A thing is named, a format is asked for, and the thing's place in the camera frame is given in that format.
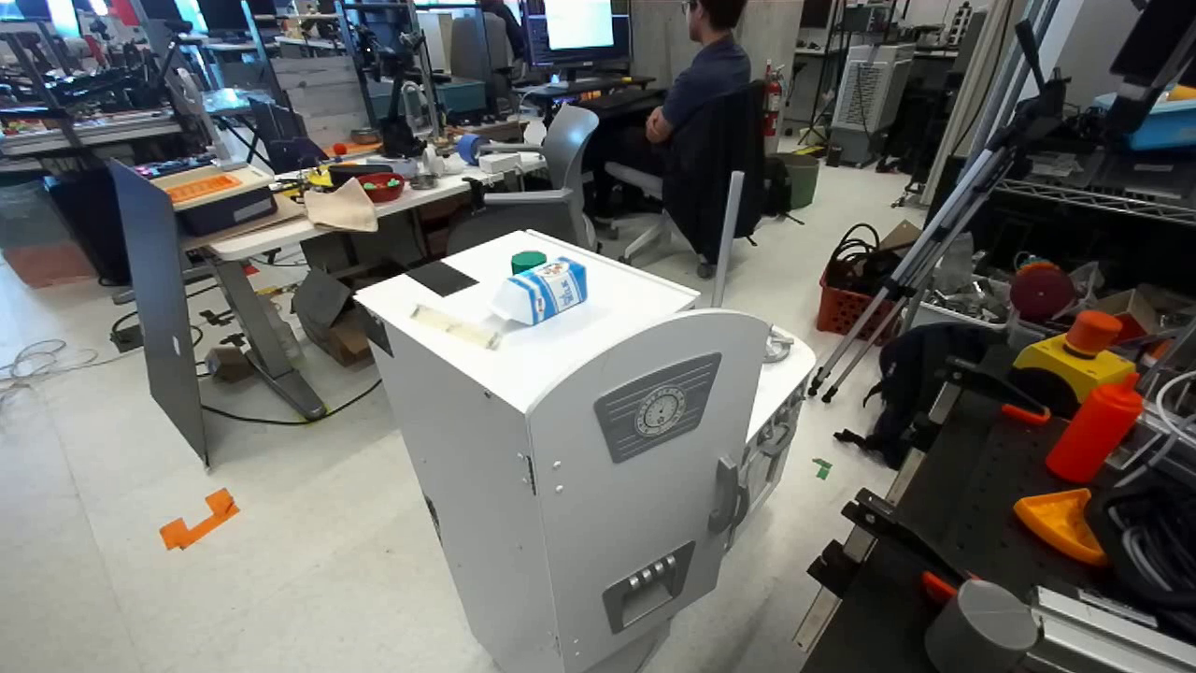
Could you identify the white toy fridge door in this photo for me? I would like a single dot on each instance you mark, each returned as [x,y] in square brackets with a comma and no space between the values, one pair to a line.
[653,467]

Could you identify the white toy kitchen cabinet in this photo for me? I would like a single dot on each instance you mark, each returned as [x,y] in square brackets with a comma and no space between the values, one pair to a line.
[466,391]

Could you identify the blue white milk carton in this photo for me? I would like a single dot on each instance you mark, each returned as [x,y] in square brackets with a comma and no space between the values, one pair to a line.
[542,291]

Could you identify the grey office chair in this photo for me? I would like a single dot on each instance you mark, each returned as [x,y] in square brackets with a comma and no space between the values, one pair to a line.
[559,155]

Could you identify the seated person dark shirt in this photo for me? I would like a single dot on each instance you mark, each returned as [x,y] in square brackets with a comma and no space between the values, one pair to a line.
[642,140]

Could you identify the red bowl on desk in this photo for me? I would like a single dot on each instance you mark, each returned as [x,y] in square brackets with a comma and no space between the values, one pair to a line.
[384,184]

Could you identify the red basket on floor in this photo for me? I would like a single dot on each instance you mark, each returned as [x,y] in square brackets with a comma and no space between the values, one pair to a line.
[851,278]

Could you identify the white work desk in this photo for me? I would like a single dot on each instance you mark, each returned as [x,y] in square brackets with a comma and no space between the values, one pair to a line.
[342,245]

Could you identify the computer monitor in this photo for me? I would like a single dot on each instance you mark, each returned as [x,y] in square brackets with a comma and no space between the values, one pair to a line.
[575,30]

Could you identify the orange black clamp right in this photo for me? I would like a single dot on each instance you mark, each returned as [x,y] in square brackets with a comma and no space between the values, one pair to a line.
[879,518]

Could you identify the orange black clamp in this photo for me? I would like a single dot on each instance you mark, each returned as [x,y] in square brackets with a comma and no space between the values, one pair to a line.
[1010,401]
[879,518]

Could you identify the orange black clamp left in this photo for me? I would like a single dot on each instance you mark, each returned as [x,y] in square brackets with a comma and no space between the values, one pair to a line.
[1010,401]

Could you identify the grey standing panel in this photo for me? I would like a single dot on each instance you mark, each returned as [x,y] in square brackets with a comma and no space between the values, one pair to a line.
[156,260]

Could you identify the grey plastic cylinder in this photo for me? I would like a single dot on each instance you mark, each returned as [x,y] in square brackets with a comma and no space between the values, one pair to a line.
[980,630]

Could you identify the yellow box red button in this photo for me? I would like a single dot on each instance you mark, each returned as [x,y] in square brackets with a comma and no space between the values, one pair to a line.
[1068,367]

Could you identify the orange plastic wedge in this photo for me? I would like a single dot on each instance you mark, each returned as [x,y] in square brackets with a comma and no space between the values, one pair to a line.
[1059,521]

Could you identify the orange plastic cylinder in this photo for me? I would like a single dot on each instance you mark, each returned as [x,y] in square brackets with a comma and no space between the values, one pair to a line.
[1102,422]

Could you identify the aluminium extrusion bar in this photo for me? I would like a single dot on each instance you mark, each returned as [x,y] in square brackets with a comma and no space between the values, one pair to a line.
[1107,638]

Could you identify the orange floor tape bracket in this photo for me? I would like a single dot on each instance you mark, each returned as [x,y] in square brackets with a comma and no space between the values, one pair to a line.
[186,533]

